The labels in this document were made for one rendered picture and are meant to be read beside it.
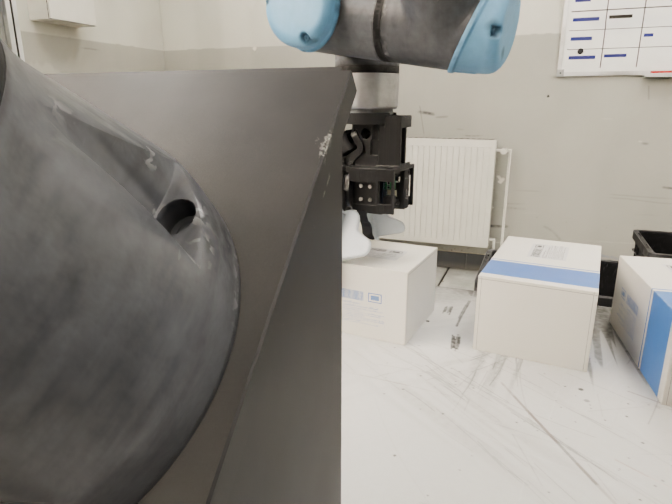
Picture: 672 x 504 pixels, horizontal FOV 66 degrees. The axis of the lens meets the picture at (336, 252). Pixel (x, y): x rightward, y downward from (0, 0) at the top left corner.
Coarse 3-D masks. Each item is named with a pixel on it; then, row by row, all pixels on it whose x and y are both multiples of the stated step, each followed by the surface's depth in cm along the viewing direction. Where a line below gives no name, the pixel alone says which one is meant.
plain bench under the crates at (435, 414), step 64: (448, 320) 68; (384, 384) 52; (448, 384) 52; (512, 384) 52; (576, 384) 52; (640, 384) 52; (384, 448) 43; (448, 448) 43; (512, 448) 43; (576, 448) 43; (640, 448) 43
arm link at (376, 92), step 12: (360, 84) 58; (372, 84) 58; (384, 84) 58; (396, 84) 60; (360, 96) 58; (372, 96) 58; (384, 96) 58; (396, 96) 60; (360, 108) 59; (372, 108) 59; (384, 108) 59; (396, 108) 62
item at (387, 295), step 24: (360, 264) 61; (384, 264) 61; (408, 264) 61; (432, 264) 67; (360, 288) 62; (384, 288) 60; (408, 288) 59; (432, 288) 69; (360, 312) 62; (384, 312) 61; (408, 312) 60; (384, 336) 62; (408, 336) 62
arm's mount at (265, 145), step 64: (192, 128) 22; (256, 128) 21; (320, 128) 20; (256, 192) 19; (320, 192) 20; (256, 256) 18; (320, 256) 22; (256, 320) 16; (320, 320) 22; (256, 384) 16; (320, 384) 23; (192, 448) 15; (256, 448) 18; (320, 448) 24
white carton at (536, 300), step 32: (512, 256) 65; (544, 256) 65; (576, 256) 65; (480, 288) 58; (512, 288) 56; (544, 288) 55; (576, 288) 53; (480, 320) 59; (512, 320) 57; (544, 320) 55; (576, 320) 54; (512, 352) 58; (544, 352) 56; (576, 352) 55
